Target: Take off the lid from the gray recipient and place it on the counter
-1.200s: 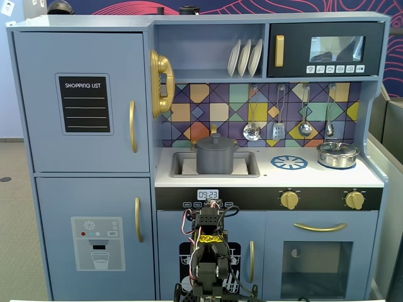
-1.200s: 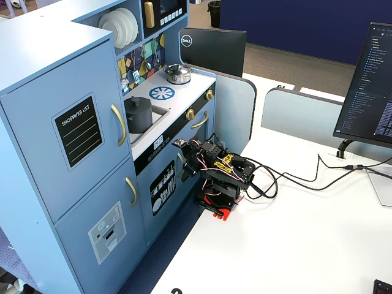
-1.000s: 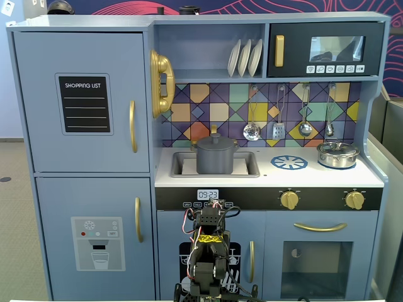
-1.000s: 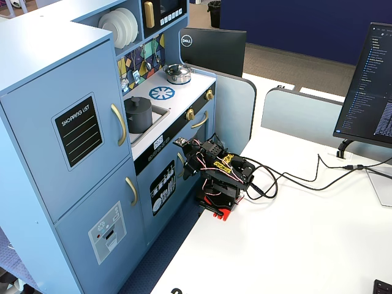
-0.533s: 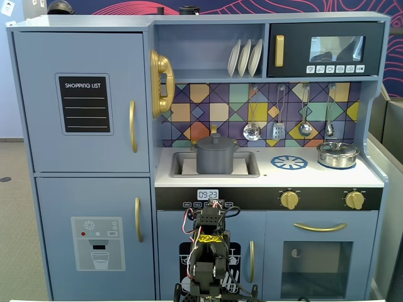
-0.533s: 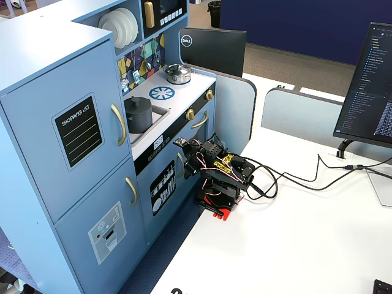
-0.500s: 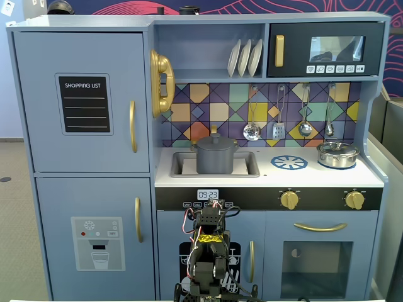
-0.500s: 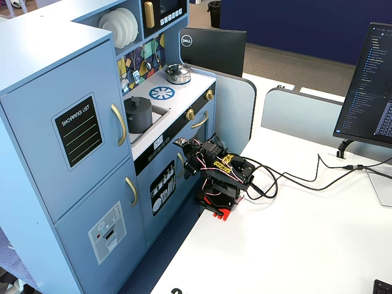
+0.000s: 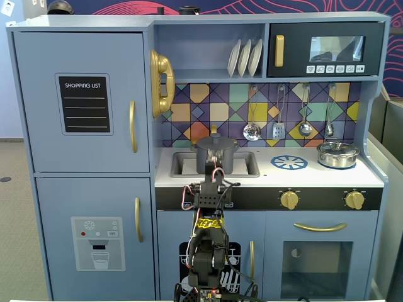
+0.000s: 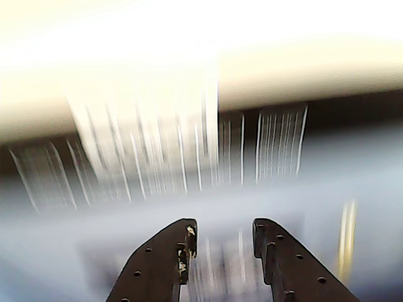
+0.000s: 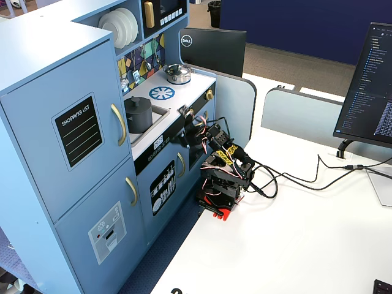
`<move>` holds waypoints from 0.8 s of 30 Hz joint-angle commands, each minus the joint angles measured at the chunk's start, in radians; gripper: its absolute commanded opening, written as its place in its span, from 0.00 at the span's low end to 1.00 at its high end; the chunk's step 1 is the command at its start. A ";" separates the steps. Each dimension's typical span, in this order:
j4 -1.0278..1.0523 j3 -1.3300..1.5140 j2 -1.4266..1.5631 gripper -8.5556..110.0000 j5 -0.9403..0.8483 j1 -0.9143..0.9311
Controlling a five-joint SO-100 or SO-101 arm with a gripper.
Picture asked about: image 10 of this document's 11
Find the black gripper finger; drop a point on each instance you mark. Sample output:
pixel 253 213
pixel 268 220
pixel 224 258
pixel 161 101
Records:
pixel 151 270
pixel 292 273

